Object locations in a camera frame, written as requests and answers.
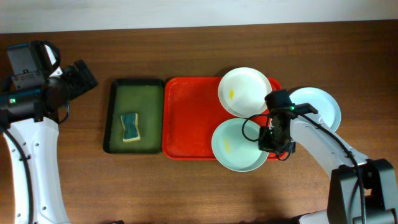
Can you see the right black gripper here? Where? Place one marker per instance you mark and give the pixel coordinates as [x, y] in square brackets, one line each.
[263, 144]

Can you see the mint green plate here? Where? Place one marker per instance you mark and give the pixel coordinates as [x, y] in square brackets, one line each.
[232, 146]

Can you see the light blue plate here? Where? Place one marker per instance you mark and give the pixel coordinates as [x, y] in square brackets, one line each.
[326, 105]

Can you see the yellow green sponge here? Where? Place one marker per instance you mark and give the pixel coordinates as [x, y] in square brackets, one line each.
[130, 127]

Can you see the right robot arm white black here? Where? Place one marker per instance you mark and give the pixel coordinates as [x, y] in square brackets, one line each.
[362, 190]

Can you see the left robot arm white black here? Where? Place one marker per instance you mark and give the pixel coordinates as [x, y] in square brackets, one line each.
[30, 126]

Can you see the red plastic tray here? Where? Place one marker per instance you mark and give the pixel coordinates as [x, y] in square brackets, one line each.
[192, 112]

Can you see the dark green tray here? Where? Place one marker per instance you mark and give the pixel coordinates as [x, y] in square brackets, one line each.
[145, 97]

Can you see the white plate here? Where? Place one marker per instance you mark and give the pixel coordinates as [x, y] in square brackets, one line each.
[242, 92]

